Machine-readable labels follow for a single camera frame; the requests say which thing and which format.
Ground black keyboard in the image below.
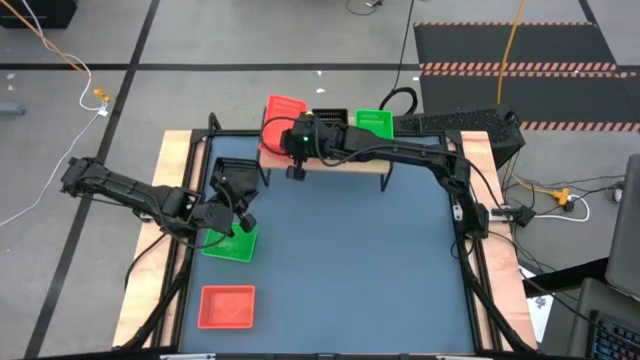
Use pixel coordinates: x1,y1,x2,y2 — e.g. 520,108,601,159
588,309,640,360

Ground orange cable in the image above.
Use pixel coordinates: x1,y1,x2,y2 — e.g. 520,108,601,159
496,0,566,199
0,0,112,105

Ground white paper sheet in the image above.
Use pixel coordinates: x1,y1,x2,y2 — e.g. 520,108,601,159
518,264,555,344

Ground white cable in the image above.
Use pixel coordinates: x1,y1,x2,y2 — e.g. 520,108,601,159
532,194,591,224
0,0,110,229

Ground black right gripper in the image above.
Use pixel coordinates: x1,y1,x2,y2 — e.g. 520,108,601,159
282,109,331,182

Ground dark grey desk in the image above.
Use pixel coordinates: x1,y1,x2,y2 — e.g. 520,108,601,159
564,277,640,360

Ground grey monitor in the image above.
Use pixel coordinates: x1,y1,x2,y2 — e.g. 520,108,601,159
603,152,640,301

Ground black plastic basket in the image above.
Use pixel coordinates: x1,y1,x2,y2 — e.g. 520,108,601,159
310,107,350,129
213,156,262,211

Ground black perforated computer case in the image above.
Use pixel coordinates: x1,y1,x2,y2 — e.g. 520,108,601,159
392,104,527,169

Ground black box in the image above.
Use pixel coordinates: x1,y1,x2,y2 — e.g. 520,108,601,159
0,0,79,30

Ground black hazard-striped floor mat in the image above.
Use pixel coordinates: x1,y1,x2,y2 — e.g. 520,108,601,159
412,20,640,134

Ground yellow plug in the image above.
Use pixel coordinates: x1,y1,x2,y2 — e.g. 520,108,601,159
549,187,576,210

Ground black cable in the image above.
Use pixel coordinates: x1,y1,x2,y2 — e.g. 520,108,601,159
344,0,386,16
377,0,420,121

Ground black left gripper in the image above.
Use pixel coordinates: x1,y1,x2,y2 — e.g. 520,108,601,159
194,169,258,238

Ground blue table mat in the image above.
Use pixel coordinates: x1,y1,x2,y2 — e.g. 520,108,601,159
178,134,477,355

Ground black power adapter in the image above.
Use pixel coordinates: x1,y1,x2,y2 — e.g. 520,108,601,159
509,204,537,227

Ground green plastic basket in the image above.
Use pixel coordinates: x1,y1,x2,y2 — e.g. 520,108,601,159
353,108,395,141
201,219,260,264

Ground wooden shelf with black legs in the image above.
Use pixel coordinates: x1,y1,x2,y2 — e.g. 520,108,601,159
255,106,395,194

